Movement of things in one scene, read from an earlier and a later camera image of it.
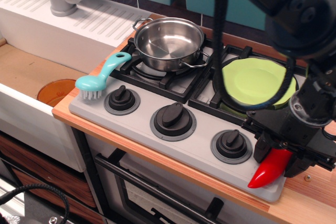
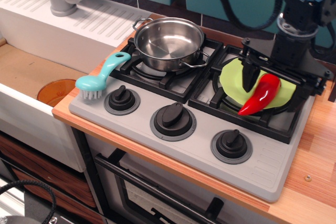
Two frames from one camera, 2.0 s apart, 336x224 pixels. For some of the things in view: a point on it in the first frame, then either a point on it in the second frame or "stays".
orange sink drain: x=52 y=92 stays
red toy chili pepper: x=271 y=169 → x=267 y=87
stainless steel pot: x=169 y=43 stays
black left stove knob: x=122 y=101 stays
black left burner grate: x=180 y=85 stays
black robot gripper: x=310 y=145 → x=286 y=55
